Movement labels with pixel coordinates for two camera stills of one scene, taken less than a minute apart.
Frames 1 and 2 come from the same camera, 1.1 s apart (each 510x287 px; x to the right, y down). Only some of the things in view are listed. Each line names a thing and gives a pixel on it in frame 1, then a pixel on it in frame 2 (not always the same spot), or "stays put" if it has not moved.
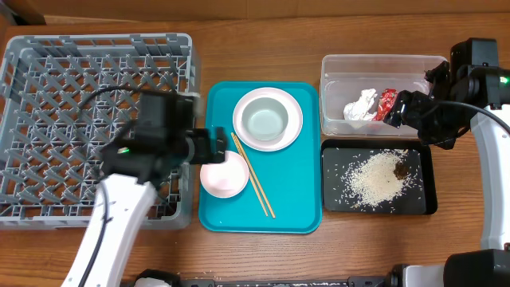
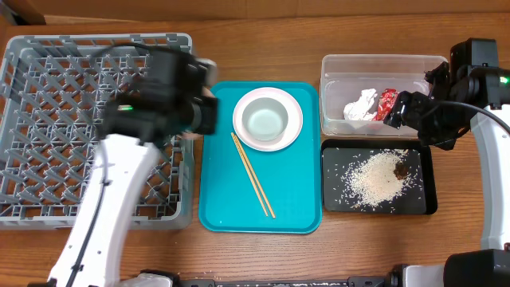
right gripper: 406,112 stays put
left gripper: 215,145 to 208,115
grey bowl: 265,119 stays put
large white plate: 294,123 stays put
